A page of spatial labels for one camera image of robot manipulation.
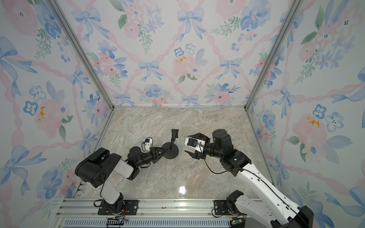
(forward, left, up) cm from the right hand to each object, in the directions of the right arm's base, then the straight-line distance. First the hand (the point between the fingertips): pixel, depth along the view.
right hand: (190, 140), depth 70 cm
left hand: (+3, +13, -16) cm, 20 cm away
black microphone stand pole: (+2, +8, +1) cm, 8 cm away
